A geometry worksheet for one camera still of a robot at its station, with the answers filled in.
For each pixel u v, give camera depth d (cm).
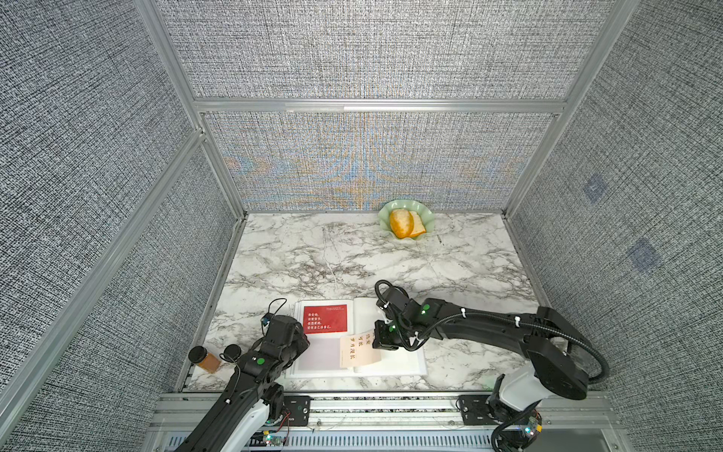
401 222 107
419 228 110
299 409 74
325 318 90
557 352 43
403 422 73
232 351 75
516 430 61
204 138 94
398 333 66
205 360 73
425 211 113
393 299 65
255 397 55
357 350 82
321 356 86
